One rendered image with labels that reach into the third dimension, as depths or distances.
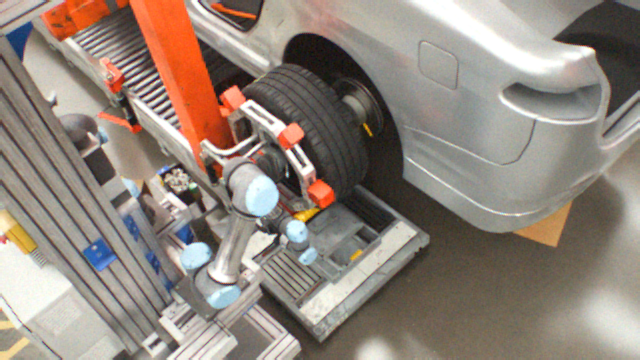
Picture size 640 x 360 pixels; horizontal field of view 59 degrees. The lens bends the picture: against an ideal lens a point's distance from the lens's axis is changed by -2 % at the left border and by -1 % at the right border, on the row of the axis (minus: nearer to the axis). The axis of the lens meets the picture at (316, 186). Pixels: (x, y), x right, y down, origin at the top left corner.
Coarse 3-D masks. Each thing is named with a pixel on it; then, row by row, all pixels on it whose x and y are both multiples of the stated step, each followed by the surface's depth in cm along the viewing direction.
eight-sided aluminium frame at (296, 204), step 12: (240, 108) 245; (252, 108) 246; (228, 120) 265; (240, 120) 267; (252, 120) 243; (276, 120) 237; (240, 132) 277; (276, 132) 234; (288, 156) 236; (300, 156) 238; (300, 168) 237; (312, 168) 239; (300, 180) 242; (312, 180) 244; (288, 192) 277; (288, 204) 273; (300, 204) 260; (312, 204) 252
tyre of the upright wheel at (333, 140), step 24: (288, 72) 247; (264, 96) 241; (288, 96) 237; (312, 96) 239; (336, 96) 240; (288, 120) 236; (312, 120) 234; (336, 120) 238; (312, 144) 234; (336, 144) 239; (360, 144) 245; (336, 168) 242; (360, 168) 253; (336, 192) 250
